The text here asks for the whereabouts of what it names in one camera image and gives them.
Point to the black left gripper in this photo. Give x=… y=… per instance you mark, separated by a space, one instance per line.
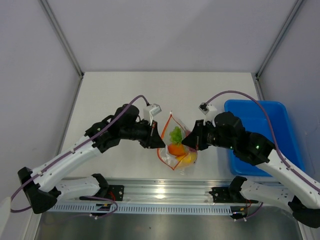
x=153 y=138

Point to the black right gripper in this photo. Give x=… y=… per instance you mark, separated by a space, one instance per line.
x=195 y=139

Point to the green grape bunch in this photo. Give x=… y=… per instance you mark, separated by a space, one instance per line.
x=176 y=136

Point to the red orange mango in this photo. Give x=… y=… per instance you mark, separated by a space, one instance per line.
x=176 y=149

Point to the orange yellow mango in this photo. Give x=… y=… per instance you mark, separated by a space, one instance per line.
x=186 y=160

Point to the clear zip bag red zipper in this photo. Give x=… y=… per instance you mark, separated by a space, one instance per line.
x=163 y=154

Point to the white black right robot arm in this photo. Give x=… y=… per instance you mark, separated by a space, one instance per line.
x=301 y=197

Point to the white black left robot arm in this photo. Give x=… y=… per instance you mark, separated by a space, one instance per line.
x=100 y=137

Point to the blue plastic bin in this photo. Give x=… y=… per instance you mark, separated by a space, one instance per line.
x=254 y=120

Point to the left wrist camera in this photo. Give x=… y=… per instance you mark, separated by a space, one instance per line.
x=150 y=111

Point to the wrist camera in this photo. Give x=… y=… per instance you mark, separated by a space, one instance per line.
x=209 y=112
x=150 y=111

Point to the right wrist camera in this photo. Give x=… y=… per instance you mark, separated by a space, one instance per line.
x=209 y=112

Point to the aluminium mounting rail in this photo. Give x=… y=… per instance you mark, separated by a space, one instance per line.
x=162 y=190

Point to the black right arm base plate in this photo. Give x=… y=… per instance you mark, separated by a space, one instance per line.
x=223 y=194

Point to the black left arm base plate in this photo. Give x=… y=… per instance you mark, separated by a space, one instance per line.
x=112 y=192

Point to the white slotted cable duct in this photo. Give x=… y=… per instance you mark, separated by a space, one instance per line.
x=132 y=208

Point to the right aluminium frame post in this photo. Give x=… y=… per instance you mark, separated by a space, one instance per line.
x=293 y=13

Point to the aluminium frame post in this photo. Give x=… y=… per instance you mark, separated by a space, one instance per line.
x=293 y=13
x=48 y=11

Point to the left aluminium frame post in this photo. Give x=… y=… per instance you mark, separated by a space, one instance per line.
x=48 y=11

